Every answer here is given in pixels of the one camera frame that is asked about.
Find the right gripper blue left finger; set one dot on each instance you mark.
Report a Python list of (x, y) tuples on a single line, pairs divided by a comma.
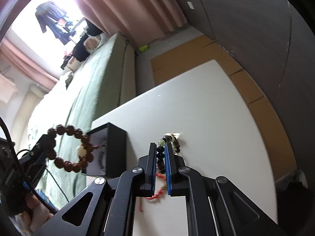
[(148, 163)]

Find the person's left hand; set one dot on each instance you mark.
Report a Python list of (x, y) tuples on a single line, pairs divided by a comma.
[(29, 221)]

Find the dark clothes pile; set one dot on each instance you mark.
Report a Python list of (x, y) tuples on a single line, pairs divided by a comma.
[(87, 43)]

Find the pink curtain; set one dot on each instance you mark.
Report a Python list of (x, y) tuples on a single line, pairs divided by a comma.
[(142, 21)]

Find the black jewelry box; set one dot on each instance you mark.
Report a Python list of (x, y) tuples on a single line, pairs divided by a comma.
[(110, 157)]

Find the small green floor object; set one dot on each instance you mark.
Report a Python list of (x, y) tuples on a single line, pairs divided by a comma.
[(143, 48)]

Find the green bed blanket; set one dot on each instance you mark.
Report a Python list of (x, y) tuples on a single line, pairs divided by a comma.
[(94, 91)]

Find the hanging dark clothes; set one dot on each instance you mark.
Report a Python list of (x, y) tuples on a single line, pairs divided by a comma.
[(50, 15)]

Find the white wall socket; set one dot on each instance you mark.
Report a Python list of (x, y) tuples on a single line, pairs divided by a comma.
[(190, 5)]

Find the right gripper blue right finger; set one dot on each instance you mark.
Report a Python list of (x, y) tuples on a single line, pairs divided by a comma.
[(175, 181)]

